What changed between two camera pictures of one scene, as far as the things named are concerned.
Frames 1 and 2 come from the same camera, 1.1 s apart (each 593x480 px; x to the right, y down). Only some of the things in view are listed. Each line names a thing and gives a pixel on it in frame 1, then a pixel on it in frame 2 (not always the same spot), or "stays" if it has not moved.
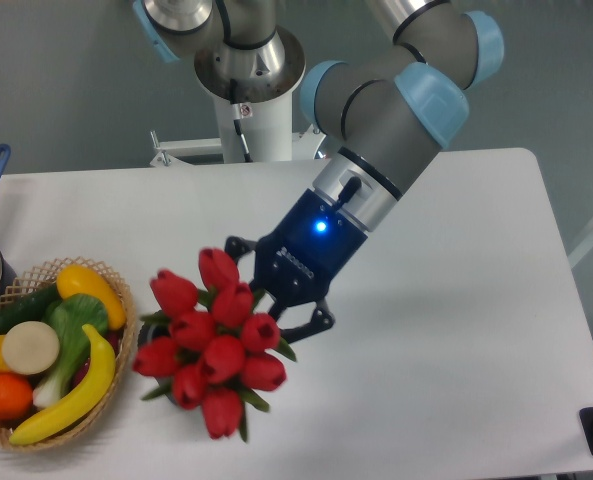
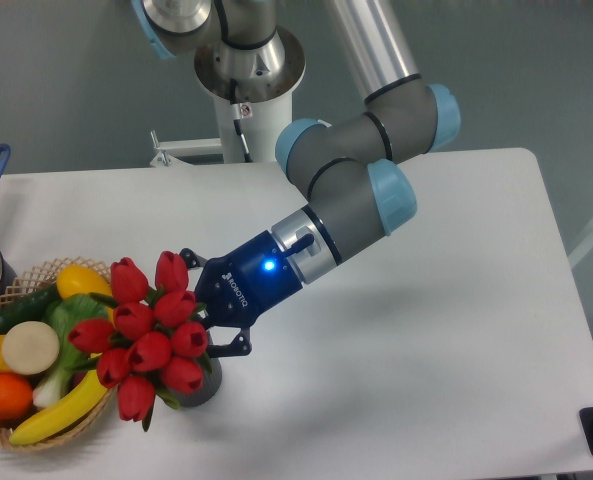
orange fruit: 5,396 stays
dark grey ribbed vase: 158,328 to 210,385
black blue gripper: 295,264 to 237,290
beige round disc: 30,347 stays
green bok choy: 71,315 stays
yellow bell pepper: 74,280 stays
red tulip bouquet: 221,357 to 153,344
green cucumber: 30,308 stays
